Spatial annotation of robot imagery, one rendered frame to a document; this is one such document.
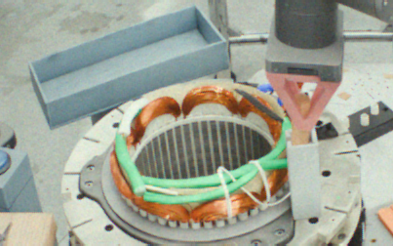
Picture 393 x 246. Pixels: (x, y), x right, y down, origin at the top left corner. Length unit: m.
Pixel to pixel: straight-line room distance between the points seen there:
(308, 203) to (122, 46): 0.48
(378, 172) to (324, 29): 0.69
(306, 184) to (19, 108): 2.19
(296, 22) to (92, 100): 0.48
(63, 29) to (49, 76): 2.04
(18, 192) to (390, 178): 0.57
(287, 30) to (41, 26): 2.63
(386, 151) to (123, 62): 0.43
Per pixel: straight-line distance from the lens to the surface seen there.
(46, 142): 3.13
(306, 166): 1.13
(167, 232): 1.17
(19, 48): 3.55
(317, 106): 1.08
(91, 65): 1.55
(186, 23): 1.57
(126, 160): 1.18
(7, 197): 1.39
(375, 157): 1.73
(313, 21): 1.02
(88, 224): 1.20
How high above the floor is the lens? 1.90
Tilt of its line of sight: 40 degrees down
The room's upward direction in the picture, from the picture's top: 5 degrees counter-clockwise
